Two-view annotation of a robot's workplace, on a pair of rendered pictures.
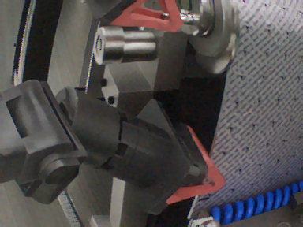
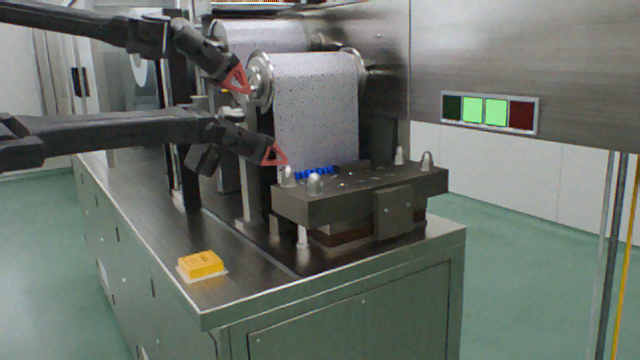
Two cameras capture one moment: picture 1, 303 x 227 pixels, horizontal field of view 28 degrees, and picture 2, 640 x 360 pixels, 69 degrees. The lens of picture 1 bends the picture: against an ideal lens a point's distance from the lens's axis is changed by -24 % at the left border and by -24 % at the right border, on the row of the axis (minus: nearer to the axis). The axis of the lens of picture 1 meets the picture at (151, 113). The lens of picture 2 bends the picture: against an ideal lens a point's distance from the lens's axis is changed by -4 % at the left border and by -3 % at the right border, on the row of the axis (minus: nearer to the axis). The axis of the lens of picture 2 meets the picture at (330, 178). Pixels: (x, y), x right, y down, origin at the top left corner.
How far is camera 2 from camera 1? 0.59 m
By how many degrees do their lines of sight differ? 22
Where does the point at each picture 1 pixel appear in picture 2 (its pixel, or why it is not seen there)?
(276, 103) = (302, 116)
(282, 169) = (320, 156)
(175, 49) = (252, 111)
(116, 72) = not seen: hidden behind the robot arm
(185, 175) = (265, 139)
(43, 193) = (206, 167)
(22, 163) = (195, 126)
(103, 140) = (231, 129)
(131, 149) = (243, 133)
